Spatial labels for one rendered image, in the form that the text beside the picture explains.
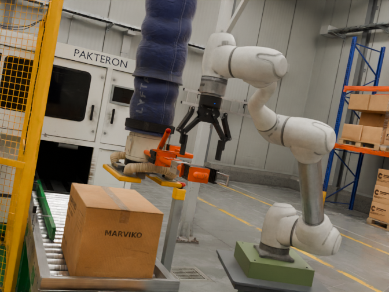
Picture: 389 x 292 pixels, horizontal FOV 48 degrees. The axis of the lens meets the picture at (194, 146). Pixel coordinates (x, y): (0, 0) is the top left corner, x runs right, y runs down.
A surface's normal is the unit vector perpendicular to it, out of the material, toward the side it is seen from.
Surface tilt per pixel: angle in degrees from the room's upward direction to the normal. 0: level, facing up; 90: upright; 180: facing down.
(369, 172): 90
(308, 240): 125
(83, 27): 90
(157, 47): 76
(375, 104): 90
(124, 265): 90
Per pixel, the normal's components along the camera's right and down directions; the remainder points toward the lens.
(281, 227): -0.51, -0.08
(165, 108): 0.67, -0.09
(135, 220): 0.38, 0.11
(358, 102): -0.89, -0.14
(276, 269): 0.11, 0.07
